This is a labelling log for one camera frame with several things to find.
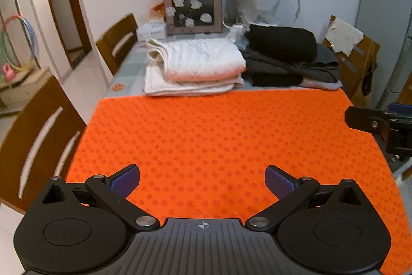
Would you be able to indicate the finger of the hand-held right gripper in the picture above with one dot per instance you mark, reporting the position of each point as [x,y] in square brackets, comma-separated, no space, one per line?
[400,109]
[363,118]

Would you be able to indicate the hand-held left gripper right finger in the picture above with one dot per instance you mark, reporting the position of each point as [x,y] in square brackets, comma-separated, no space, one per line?
[279,182]

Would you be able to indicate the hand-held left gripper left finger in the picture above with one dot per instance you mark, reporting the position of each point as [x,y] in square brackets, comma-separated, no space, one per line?
[126,182]

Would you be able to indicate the white quilted vest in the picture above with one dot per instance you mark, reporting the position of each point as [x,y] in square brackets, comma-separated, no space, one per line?
[193,62]

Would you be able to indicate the black hanging bag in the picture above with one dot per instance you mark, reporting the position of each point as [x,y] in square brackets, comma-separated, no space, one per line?
[367,81]

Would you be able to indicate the wooden chair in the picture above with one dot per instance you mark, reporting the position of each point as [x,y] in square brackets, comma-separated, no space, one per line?
[111,36]
[19,139]
[357,65]

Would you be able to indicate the orange patterned mat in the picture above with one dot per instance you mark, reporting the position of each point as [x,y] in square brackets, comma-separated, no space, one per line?
[206,139]

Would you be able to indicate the white crumpled cloth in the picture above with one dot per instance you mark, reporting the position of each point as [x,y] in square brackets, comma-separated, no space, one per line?
[344,35]

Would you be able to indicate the dark grey folded garment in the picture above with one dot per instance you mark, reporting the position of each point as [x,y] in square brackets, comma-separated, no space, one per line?
[289,72]

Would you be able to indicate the black folded garment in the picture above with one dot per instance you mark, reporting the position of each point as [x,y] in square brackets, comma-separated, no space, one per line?
[283,41]

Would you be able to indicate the beige low cabinet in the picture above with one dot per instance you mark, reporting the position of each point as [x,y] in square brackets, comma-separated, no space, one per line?
[22,91]

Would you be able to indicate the white tissue box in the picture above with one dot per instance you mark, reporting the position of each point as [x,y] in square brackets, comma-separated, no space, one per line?
[151,31]

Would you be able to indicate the white cup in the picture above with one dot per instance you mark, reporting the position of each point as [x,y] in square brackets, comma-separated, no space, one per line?
[236,33]

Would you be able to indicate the pink toy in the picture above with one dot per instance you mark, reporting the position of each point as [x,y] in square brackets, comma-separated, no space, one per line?
[8,73]

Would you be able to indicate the colourful hula hoop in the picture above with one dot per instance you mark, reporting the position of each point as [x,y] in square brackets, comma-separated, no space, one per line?
[34,39]

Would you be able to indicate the orange snack packet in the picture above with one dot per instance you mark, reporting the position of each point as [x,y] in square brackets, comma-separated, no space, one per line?
[157,14]

